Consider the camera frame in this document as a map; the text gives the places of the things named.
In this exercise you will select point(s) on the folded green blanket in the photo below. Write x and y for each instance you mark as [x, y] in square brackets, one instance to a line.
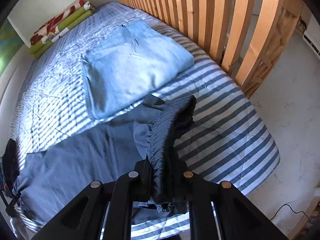
[72, 21]

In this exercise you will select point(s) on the folded red floral blanket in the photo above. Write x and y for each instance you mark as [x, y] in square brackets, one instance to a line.
[55, 23]

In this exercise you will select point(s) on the light wooden plank frame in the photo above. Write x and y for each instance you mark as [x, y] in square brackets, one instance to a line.
[307, 217]

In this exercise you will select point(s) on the landscape wall tapestry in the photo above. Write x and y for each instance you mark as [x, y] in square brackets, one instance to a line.
[7, 47]

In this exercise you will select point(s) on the folded light blue towel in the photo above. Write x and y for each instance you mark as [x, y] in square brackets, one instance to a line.
[135, 67]

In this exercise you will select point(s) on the grey-blue pants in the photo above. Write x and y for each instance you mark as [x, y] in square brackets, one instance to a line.
[82, 160]

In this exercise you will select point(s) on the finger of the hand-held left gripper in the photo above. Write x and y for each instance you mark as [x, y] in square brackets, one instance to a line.
[11, 206]

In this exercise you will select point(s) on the blue white striped quilt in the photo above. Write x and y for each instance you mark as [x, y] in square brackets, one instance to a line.
[220, 135]

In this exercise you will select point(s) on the wooden slatted bed rail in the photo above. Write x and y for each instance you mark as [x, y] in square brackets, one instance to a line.
[212, 17]

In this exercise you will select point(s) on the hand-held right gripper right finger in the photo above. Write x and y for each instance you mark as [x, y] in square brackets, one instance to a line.
[200, 192]

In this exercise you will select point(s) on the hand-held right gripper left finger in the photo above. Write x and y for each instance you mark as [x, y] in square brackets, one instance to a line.
[142, 180]

